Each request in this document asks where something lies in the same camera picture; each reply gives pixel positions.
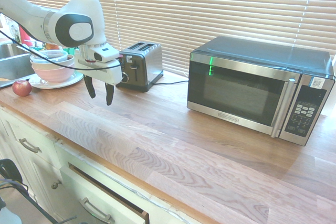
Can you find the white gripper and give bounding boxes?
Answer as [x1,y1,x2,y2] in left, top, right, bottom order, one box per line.
[75,55,123,106]

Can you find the stainless steel two-slot toaster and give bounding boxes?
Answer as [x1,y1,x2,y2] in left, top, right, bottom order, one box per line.
[115,41,164,93]

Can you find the white dinner plate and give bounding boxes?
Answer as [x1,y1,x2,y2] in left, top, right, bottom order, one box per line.
[28,71,84,89]

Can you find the pink bowl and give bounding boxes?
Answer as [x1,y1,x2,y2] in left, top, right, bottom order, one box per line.
[31,62,76,83]

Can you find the clear plastic food container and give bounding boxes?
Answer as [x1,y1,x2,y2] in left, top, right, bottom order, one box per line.
[39,49,68,61]

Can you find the white bowl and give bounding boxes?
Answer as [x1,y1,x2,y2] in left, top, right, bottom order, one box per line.
[29,52,76,69]

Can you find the red apple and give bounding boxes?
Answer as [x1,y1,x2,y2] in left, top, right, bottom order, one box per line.
[12,79,33,97]

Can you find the stainless steel sink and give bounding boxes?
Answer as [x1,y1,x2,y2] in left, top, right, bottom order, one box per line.
[0,42,36,88]

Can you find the white open drawer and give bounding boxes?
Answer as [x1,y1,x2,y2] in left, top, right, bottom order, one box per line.
[59,162,150,224]

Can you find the black steel microwave oven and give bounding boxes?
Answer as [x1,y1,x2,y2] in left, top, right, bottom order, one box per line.
[186,36,336,147]

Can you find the wide beige window blind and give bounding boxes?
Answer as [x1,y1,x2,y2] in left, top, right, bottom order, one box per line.
[94,0,336,80]

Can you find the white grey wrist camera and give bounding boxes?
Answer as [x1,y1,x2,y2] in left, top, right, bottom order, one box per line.
[90,47,120,63]

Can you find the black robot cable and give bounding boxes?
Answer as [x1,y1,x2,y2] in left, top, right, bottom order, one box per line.
[0,29,122,71]

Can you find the black toaster power cord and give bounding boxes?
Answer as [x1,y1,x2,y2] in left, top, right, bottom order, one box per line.
[153,79,190,87]

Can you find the silver drawer handle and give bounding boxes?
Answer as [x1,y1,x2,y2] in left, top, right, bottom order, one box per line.
[18,137,42,154]
[78,197,116,224]

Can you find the black camera stand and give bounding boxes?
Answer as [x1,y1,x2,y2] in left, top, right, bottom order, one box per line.
[0,158,77,224]

